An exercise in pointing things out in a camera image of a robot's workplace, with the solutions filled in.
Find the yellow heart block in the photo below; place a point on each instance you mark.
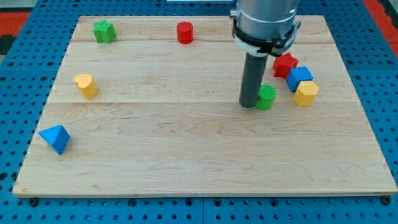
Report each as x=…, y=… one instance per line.
x=86, y=85

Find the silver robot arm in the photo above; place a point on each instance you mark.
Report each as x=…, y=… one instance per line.
x=265, y=27

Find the blue cube block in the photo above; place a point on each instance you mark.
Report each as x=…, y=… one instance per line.
x=296, y=75

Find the yellow hexagon block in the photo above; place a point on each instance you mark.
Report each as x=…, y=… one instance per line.
x=305, y=93

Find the blue triangle block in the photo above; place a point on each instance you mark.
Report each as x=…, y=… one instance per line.
x=56, y=137

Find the green cylinder block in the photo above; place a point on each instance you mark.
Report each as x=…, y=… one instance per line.
x=266, y=97

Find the wooden board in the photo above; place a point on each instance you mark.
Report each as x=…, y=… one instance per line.
x=166, y=121

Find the green star block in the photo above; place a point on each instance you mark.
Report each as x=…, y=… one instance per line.
x=104, y=32

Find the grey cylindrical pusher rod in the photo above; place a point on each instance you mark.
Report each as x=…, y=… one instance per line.
x=253, y=73

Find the red star block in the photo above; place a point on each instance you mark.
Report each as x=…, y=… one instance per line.
x=283, y=64

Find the red cylinder block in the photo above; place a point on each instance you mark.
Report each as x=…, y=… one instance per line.
x=185, y=32

